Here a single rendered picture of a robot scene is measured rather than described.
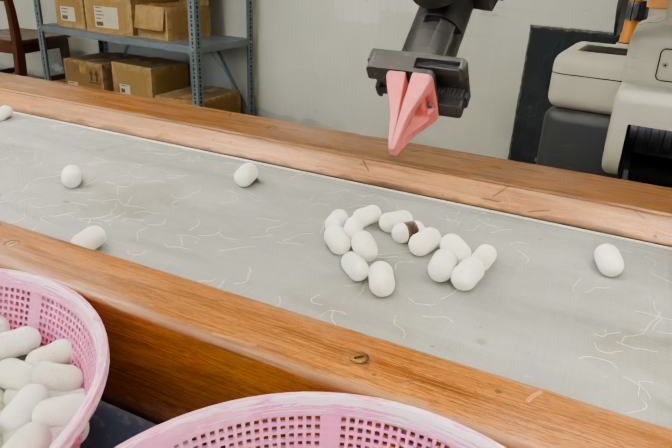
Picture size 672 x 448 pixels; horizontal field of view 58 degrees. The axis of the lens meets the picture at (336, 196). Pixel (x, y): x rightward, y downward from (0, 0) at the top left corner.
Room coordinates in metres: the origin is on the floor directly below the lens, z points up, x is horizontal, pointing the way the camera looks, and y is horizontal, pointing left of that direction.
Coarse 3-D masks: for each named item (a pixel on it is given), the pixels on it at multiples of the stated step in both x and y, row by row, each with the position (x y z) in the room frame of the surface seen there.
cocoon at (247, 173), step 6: (240, 168) 0.63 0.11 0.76; (246, 168) 0.63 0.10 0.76; (252, 168) 0.64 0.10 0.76; (234, 174) 0.63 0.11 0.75; (240, 174) 0.62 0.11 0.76; (246, 174) 0.62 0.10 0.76; (252, 174) 0.63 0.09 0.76; (240, 180) 0.62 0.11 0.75; (246, 180) 0.62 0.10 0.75; (252, 180) 0.63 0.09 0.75; (246, 186) 0.63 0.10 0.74
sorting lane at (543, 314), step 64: (0, 128) 0.81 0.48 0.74; (64, 128) 0.82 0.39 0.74; (0, 192) 0.58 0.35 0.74; (64, 192) 0.59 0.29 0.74; (128, 192) 0.60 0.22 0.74; (192, 192) 0.61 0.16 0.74; (256, 192) 0.62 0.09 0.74; (320, 192) 0.62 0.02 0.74; (384, 192) 0.63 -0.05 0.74; (128, 256) 0.46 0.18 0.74; (192, 256) 0.46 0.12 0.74; (256, 256) 0.47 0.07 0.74; (320, 256) 0.47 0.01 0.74; (384, 256) 0.48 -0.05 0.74; (512, 256) 0.49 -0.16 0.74; (576, 256) 0.49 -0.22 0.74; (640, 256) 0.50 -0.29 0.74; (384, 320) 0.38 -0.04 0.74; (448, 320) 0.38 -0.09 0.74; (512, 320) 0.38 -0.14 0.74; (576, 320) 0.39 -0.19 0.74; (640, 320) 0.39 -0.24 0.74; (576, 384) 0.31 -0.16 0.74; (640, 384) 0.32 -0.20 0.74
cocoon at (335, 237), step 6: (330, 228) 0.49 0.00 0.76; (336, 228) 0.49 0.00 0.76; (342, 228) 0.50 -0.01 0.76; (324, 234) 0.49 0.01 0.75; (330, 234) 0.48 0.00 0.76; (336, 234) 0.48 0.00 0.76; (342, 234) 0.48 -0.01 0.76; (330, 240) 0.48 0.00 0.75; (336, 240) 0.47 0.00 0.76; (342, 240) 0.47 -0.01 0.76; (348, 240) 0.48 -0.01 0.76; (330, 246) 0.47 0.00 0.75; (336, 246) 0.47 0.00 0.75; (342, 246) 0.47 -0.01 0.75; (348, 246) 0.47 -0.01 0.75; (336, 252) 0.47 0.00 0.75; (342, 252) 0.47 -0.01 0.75
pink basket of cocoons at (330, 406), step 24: (216, 408) 0.25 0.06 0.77; (240, 408) 0.25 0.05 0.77; (264, 408) 0.25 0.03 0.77; (288, 408) 0.25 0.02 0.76; (312, 408) 0.26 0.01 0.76; (336, 408) 0.26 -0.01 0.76; (360, 408) 0.25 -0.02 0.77; (384, 408) 0.25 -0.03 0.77; (408, 408) 0.25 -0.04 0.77; (144, 432) 0.23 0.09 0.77; (168, 432) 0.23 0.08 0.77; (192, 432) 0.24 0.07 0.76; (216, 432) 0.24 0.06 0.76; (264, 432) 0.25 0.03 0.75; (288, 432) 0.25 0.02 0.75; (312, 432) 0.25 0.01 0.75; (336, 432) 0.25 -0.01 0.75; (360, 432) 0.25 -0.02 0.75; (384, 432) 0.25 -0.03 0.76; (408, 432) 0.25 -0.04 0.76; (432, 432) 0.24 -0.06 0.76; (456, 432) 0.24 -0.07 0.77
